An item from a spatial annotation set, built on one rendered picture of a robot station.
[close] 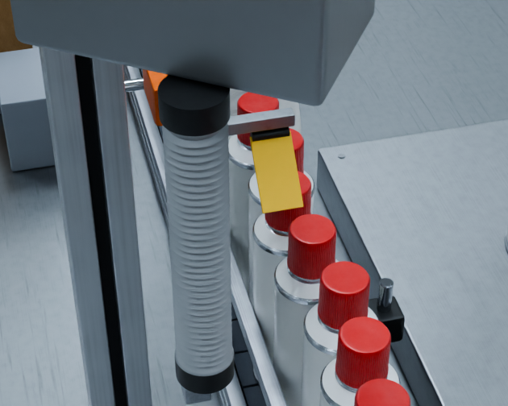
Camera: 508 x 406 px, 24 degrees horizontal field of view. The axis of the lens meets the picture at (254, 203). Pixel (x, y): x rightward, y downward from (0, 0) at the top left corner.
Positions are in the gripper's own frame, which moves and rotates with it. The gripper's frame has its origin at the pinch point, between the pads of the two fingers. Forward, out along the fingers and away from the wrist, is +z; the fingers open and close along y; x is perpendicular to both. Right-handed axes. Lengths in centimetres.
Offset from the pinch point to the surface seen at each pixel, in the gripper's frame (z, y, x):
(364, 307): -2.6, 1.4, -29.3
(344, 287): -4.4, 0.1, -29.5
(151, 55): -23.5, -11.8, -38.9
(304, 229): -6.4, -0.8, -23.7
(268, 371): 5.6, -3.7, -20.9
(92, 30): -24.9, -14.4, -37.4
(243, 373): 10.8, -3.7, -11.1
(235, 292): 2.6, -4.0, -12.7
